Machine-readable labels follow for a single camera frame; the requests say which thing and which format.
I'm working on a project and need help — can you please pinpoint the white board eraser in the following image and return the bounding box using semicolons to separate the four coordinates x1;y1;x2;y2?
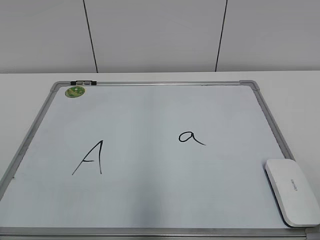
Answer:
265;158;320;228

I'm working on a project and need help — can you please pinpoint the round green magnet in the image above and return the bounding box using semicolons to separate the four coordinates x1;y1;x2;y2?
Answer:
64;86;86;98

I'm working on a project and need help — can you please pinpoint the white board with grey frame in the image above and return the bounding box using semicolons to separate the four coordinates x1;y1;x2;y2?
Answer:
0;80;320;240

